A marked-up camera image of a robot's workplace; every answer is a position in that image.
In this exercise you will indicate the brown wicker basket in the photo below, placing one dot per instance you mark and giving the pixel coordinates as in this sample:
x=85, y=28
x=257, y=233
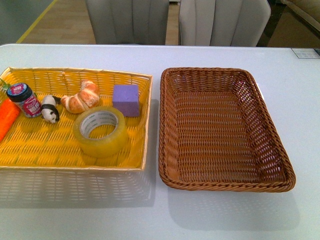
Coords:
x=216, y=134

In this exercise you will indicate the clear packing tape roll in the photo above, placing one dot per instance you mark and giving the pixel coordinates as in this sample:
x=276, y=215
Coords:
x=96, y=117

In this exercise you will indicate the yellow woven basket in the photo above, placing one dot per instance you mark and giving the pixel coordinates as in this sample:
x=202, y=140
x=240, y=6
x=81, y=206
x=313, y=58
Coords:
x=42, y=165

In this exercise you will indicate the purple foam cube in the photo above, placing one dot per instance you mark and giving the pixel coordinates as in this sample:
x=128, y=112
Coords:
x=126, y=99

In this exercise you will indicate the toy croissant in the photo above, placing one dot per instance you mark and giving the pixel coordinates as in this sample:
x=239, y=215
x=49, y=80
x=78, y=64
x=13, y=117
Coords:
x=87, y=98

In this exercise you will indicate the right grey chair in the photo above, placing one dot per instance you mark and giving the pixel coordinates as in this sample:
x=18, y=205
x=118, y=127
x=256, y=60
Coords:
x=223, y=23

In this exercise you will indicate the grey chair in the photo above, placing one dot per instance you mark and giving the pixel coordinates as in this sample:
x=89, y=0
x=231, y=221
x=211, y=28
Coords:
x=138, y=22
x=223, y=23

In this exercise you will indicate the left grey chair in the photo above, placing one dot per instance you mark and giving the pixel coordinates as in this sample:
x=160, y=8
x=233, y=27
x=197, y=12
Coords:
x=138, y=22

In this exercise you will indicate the panda figurine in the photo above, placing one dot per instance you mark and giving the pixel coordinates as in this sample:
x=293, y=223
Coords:
x=48, y=108

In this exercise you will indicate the black lidded red jar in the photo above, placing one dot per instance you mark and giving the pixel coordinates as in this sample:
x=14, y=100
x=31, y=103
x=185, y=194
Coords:
x=23, y=96

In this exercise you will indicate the orange toy carrot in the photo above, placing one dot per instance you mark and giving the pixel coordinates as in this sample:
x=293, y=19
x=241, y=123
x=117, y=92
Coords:
x=9, y=112

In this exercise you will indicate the label sticker on table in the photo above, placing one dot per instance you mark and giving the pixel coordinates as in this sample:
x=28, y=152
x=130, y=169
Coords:
x=307, y=53

